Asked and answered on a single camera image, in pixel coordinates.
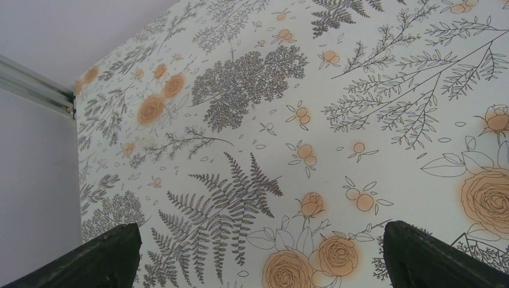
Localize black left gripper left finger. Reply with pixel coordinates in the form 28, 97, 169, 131
5, 223, 142, 287

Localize floral table mat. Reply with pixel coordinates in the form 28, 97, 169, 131
76, 1, 508, 287

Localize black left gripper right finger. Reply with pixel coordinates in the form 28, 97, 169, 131
383, 220, 508, 287

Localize left aluminium frame post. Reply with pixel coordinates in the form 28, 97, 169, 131
1, 57, 81, 244

